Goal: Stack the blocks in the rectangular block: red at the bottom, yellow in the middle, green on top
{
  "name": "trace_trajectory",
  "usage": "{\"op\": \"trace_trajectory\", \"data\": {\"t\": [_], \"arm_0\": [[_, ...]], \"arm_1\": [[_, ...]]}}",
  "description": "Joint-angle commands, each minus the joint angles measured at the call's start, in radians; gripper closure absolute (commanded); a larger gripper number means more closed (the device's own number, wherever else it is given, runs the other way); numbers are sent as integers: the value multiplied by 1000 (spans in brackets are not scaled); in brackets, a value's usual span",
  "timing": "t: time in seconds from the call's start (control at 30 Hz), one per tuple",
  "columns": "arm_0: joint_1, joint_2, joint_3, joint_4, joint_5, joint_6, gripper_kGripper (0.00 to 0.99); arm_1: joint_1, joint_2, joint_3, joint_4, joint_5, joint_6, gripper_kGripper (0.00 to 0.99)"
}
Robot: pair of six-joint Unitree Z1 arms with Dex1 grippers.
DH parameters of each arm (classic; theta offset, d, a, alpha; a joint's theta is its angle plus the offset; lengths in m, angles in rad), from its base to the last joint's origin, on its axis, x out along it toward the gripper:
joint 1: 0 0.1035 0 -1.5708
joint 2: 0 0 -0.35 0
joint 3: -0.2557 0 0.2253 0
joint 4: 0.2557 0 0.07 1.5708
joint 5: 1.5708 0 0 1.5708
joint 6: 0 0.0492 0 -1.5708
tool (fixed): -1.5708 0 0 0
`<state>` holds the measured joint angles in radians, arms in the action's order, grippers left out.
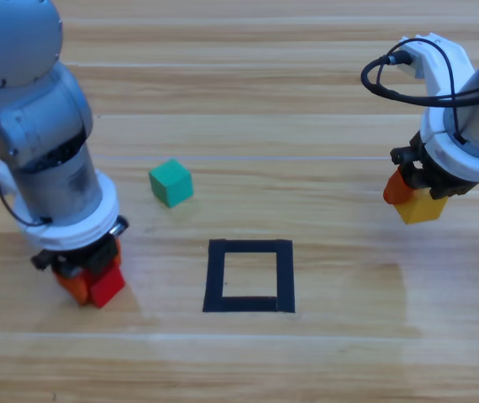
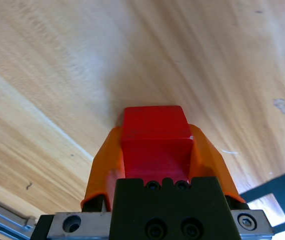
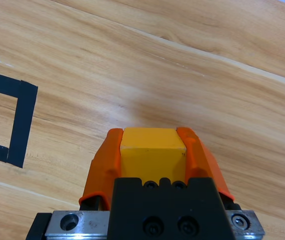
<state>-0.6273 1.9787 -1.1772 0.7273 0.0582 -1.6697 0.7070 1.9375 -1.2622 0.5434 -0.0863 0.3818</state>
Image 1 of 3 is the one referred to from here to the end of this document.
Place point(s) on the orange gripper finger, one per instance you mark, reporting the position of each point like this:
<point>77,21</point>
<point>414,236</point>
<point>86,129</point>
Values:
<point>75,287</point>
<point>116,254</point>
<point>397,189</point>

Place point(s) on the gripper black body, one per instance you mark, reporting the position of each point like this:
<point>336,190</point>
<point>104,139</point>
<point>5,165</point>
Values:
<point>75,260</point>
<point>422,172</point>

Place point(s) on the red wooden cube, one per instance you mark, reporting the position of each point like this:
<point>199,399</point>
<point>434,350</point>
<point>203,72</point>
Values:
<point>107,287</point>

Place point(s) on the yellow wooden cube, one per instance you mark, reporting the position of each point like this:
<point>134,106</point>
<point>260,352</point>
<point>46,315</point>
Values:
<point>422,207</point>

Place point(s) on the green wooden cube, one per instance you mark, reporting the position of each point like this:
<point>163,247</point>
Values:
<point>170,182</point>

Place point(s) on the black tape square outline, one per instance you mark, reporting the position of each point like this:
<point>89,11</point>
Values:
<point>214,277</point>

